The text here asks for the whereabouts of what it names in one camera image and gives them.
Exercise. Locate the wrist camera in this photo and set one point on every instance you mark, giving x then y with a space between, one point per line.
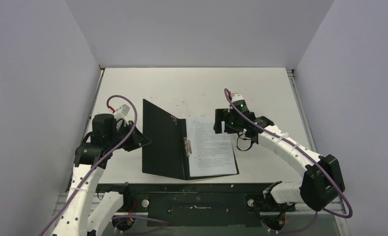
236 98
121 113

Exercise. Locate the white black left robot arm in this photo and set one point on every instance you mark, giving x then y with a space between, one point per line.
83 182

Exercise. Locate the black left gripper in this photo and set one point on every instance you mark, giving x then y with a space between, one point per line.
138 140

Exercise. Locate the white folder with black inside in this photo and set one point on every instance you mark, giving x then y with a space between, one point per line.
165 156

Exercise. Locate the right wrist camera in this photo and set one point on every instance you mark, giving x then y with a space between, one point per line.
236 98

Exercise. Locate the white paper sheet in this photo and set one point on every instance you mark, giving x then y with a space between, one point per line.
211 154

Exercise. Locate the metal folder clip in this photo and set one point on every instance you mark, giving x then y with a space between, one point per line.
187 147

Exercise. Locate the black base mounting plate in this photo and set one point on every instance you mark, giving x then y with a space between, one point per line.
200 204

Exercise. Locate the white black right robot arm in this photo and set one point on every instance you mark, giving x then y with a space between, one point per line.
322 180

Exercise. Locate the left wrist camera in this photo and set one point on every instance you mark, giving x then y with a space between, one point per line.
121 113

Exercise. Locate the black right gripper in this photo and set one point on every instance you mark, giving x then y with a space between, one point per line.
220 120

